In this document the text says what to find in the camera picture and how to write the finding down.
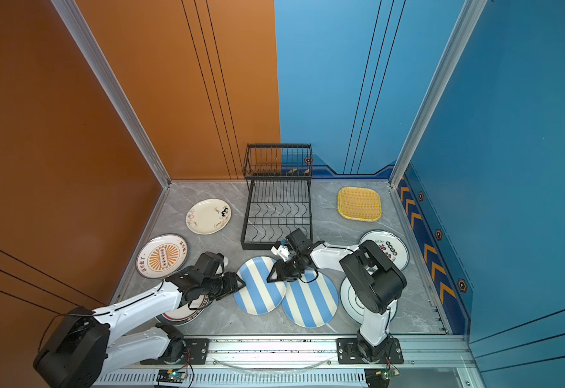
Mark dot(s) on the blue striped plate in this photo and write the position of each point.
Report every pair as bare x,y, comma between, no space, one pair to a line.
312,301
259,297

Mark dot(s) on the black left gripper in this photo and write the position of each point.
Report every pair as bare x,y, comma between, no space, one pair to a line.
232,279

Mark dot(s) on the orange sunburst plate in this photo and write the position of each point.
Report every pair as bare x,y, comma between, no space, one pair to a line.
162,256

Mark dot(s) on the red green rimmed plate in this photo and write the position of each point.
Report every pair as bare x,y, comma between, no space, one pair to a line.
186,313

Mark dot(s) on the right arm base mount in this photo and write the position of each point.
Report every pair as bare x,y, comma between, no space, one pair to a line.
359,351

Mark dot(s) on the green circuit board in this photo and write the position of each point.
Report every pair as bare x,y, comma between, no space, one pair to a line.
380,378
172,378

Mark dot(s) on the green cloud pattern plate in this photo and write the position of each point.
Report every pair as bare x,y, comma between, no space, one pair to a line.
350,301

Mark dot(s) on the aluminium corner post left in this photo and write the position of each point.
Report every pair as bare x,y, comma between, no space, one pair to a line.
79,30

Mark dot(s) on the aluminium corner post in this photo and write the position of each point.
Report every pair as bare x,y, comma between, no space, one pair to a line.
457,42
79,30

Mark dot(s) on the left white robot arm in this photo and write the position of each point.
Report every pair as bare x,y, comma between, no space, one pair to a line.
89,344

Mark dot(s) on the yellow woven square plate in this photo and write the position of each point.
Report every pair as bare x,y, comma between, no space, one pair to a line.
359,204

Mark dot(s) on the white plate red characters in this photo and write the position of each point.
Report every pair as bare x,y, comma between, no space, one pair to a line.
391,245

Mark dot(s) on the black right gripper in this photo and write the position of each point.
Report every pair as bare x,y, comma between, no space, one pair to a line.
281,272

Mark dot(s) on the black wire dish rack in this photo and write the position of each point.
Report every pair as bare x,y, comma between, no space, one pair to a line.
278,178

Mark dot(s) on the green circuit board right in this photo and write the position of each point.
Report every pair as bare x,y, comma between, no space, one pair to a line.
380,378

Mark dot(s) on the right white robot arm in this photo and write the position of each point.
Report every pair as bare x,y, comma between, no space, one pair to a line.
375,279

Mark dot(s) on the cream floral plate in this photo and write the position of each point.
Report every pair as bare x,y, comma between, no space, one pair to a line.
208,216

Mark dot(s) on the green circuit board left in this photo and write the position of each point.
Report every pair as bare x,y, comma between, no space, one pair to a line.
172,378

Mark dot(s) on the aluminium front rail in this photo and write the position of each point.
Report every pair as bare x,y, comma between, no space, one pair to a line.
311,361

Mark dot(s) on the aluminium corner post right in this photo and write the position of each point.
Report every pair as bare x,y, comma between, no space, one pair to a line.
457,42

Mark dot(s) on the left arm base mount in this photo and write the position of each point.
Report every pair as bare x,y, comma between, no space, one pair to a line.
190,351

